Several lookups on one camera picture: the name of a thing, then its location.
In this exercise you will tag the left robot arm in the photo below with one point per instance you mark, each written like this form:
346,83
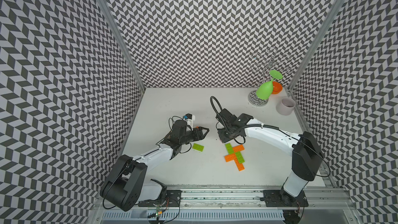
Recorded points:
127,185

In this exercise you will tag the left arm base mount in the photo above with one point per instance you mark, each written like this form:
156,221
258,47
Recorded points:
155,193

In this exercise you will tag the green plastic wine glass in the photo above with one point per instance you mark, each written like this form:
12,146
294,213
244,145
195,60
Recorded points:
266,89

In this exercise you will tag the orange lego brick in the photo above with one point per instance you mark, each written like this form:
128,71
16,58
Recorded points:
239,165
230,157
238,148

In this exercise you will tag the aluminium front rail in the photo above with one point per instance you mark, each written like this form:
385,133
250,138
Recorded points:
234,205

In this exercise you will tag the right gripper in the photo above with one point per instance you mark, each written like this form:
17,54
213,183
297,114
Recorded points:
223,137

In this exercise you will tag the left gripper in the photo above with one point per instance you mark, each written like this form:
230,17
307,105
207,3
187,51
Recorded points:
199,134

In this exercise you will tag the grey cup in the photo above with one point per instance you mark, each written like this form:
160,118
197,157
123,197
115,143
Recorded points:
286,106

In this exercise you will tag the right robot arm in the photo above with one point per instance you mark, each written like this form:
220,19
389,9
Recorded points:
305,153

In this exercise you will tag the orange plastic bowl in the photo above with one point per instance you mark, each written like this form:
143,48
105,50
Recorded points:
277,88

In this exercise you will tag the green lego brick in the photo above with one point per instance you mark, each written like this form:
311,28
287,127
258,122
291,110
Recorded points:
198,147
239,157
229,148

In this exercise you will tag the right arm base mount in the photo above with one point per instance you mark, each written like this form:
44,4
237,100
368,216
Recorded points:
279,198

